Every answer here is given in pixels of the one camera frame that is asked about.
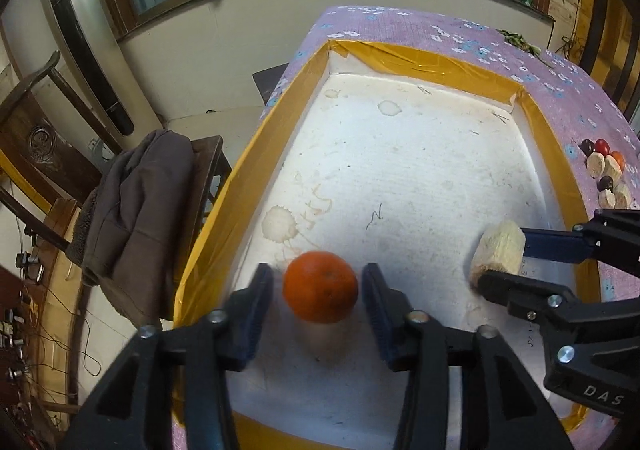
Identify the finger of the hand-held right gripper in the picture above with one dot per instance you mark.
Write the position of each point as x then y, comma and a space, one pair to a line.
520, 292
550, 246

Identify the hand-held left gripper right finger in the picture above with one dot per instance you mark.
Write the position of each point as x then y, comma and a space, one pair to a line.
375, 310

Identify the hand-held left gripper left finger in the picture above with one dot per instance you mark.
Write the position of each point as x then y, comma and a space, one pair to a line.
255, 310

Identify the beige sugarcane chunk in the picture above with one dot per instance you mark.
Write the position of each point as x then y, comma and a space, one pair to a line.
607, 200
497, 250
623, 197
596, 163
613, 167

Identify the large orange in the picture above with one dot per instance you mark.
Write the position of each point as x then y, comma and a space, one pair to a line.
320, 287

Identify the white foam box yellow tape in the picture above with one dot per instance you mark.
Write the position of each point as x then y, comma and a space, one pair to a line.
425, 169

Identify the dark round fruit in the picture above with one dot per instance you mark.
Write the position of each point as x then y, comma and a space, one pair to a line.
606, 183
586, 147

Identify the small orange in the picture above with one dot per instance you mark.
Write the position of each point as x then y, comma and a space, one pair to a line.
619, 159

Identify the red tomato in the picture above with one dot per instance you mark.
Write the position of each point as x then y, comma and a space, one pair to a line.
602, 147

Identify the purple floral tablecloth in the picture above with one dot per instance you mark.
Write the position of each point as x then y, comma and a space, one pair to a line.
550, 94

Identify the brown jacket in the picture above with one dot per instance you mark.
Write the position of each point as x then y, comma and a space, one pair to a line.
135, 210

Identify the green leaf scraps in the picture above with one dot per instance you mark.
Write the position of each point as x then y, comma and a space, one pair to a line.
520, 40

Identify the dark square stool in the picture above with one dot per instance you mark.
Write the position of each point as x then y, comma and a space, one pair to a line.
267, 82

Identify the carved wooden chair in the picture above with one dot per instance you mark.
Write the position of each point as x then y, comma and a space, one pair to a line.
45, 164

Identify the white standing air conditioner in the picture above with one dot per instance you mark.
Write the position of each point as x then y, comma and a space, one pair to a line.
107, 14

